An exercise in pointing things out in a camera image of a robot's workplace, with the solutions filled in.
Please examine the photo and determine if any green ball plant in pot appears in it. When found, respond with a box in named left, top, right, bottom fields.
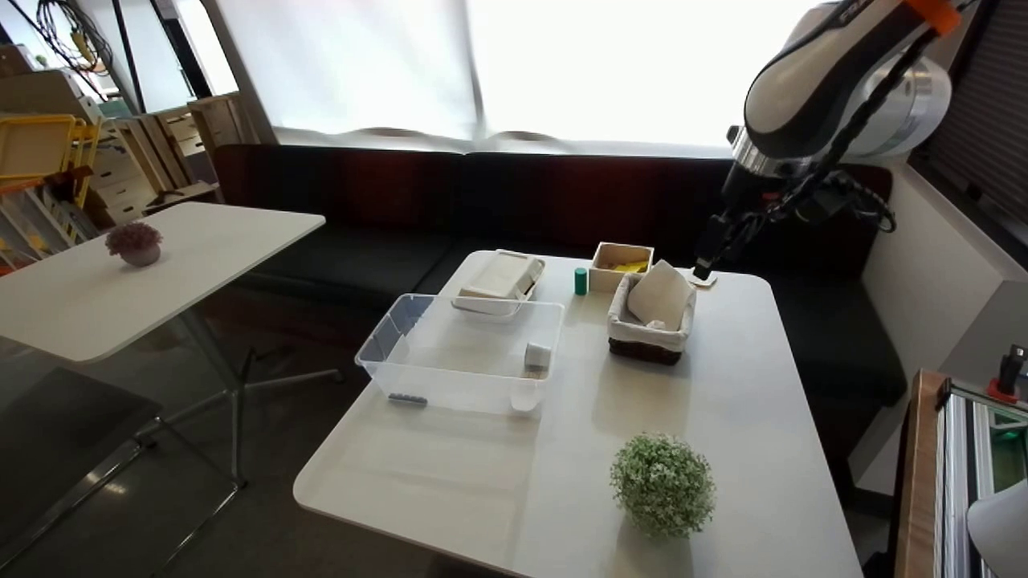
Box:
left=610, top=432, right=718, bottom=541

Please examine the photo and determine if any clear plastic storage container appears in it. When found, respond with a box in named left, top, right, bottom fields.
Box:
left=354, top=291, right=572, bottom=421

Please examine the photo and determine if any orange strap on arm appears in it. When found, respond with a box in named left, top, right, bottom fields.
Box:
left=903, top=0, right=970, bottom=40

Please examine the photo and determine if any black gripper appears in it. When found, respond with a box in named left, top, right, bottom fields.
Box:
left=689, top=182, right=778, bottom=285

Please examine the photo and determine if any small open wooden box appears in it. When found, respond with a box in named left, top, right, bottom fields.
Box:
left=588, top=237, right=658, bottom=300

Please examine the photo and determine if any wooden mounting board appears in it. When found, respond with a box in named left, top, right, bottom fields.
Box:
left=892, top=366, right=953, bottom=578

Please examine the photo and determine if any aluminium profile frame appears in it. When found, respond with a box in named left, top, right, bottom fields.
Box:
left=935, top=380, right=1028, bottom=578

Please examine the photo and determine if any dark window blind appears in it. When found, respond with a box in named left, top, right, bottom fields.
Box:
left=910, top=0, right=1028, bottom=267

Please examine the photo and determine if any small white cube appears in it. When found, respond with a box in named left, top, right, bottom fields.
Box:
left=519, top=340, right=556, bottom=377

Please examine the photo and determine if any beige foam takeaway box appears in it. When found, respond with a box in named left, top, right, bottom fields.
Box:
left=447, top=250, right=549, bottom=323

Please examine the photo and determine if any white window blind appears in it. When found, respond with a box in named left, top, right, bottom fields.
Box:
left=212, top=0, right=837, bottom=162

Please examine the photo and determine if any white folding table with pot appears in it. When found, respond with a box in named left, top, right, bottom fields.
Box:
left=0, top=198, right=346, bottom=507

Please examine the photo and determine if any orange and black clamp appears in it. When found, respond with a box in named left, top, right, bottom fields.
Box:
left=989, top=340, right=1028, bottom=408

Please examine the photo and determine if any reddish plant in pot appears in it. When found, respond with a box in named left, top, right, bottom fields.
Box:
left=104, top=218, right=166, bottom=269

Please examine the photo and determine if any yellow metal frame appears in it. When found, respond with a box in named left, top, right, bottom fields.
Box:
left=0, top=110, right=106, bottom=188

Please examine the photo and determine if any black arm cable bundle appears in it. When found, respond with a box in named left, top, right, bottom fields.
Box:
left=768, top=19, right=967, bottom=240

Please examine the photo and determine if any wooden shelving unit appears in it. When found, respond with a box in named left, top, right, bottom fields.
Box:
left=0, top=41, right=284, bottom=269

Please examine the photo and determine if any white square folding table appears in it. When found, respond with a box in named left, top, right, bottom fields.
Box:
left=290, top=247, right=866, bottom=578

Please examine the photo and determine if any black bin with white liner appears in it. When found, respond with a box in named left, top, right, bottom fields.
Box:
left=605, top=267, right=699, bottom=369

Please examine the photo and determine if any dark sofa bench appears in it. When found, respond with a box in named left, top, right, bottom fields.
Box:
left=212, top=142, right=913, bottom=475

